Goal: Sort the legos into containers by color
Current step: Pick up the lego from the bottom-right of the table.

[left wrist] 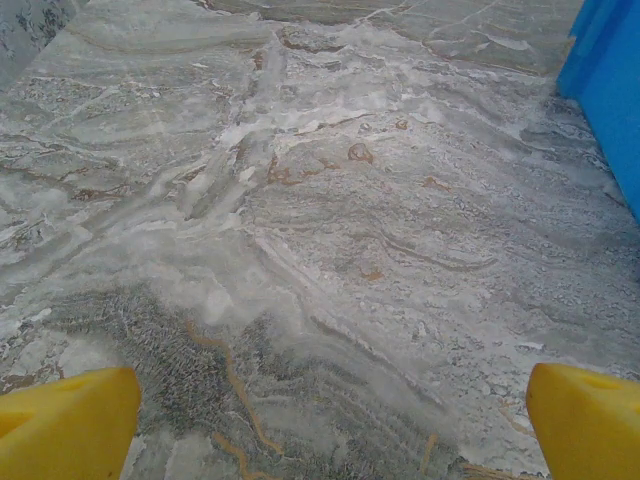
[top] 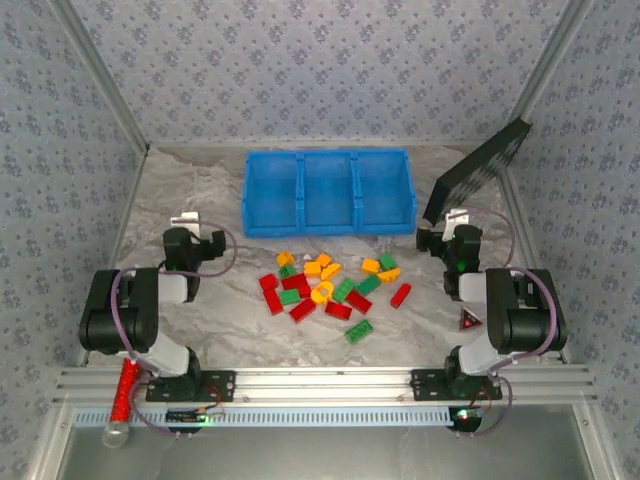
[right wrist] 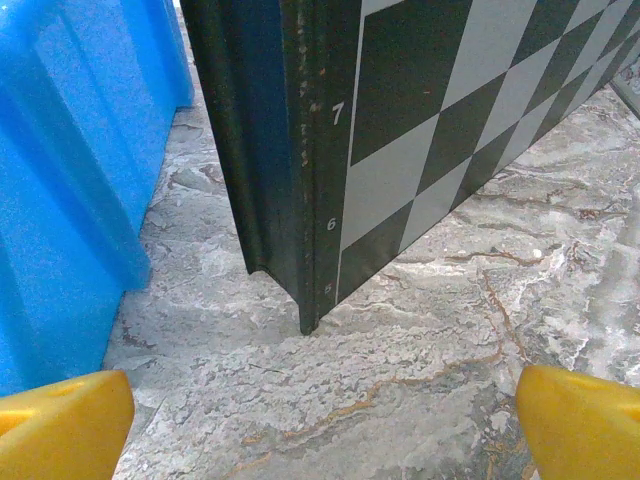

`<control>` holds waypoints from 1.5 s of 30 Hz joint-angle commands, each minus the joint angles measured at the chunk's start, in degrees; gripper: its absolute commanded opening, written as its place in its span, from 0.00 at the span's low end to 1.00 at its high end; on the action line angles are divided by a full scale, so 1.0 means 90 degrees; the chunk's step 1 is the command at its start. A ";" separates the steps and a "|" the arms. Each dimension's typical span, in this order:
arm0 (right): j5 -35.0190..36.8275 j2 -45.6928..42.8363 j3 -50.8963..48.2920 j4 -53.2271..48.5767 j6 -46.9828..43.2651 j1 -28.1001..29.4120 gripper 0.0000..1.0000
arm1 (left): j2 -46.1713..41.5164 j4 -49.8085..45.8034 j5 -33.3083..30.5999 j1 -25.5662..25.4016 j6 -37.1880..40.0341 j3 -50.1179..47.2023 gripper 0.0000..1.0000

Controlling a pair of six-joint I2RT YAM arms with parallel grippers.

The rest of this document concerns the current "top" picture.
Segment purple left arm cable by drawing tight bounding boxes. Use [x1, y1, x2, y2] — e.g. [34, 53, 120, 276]
[110, 219, 239, 437]

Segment slotted pale blue cable duct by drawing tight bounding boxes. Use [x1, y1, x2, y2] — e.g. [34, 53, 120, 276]
[72, 405, 454, 429]

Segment yellow arch lego brick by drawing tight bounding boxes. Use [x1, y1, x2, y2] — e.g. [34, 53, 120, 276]
[310, 280, 335, 305]

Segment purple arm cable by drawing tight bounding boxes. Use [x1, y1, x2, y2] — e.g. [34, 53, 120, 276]
[110, 219, 239, 437]
[457, 208, 561, 437]

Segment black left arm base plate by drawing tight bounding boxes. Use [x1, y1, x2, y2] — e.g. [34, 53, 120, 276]
[145, 369, 237, 404]

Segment blue three-compartment bin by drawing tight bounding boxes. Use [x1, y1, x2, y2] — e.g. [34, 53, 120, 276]
[242, 148, 418, 239]

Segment red triangle sign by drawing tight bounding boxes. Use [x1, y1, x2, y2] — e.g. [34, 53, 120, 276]
[460, 306, 483, 333]

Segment wide aluminium base rail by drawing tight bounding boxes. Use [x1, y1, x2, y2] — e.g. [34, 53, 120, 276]
[52, 366, 600, 407]

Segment aluminium corner post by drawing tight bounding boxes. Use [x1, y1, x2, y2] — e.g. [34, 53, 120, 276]
[48, 0, 152, 154]
[517, 0, 600, 119]

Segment red glitter tube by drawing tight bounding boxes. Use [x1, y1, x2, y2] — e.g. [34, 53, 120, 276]
[102, 357, 145, 448]

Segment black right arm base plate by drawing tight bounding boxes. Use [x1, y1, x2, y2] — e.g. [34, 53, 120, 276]
[410, 368, 503, 402]

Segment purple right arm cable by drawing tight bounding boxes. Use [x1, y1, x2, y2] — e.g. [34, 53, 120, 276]
[457, 208, 561, 437]

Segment black ribbed panel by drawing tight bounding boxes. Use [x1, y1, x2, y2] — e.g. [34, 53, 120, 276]
[422, 115, 533, 227]

